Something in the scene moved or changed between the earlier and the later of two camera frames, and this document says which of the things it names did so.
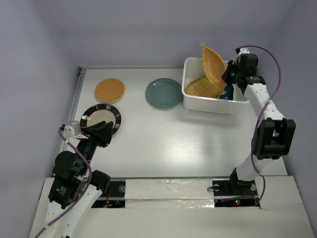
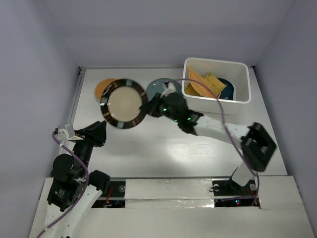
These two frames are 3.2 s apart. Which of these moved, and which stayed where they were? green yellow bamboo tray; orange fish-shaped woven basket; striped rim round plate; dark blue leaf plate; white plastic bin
Moved: orange fish-shaped woven basket; striped rim round plate; green yellow bamboo tray
Stayed: dark blue leaf plate; white plastic bin
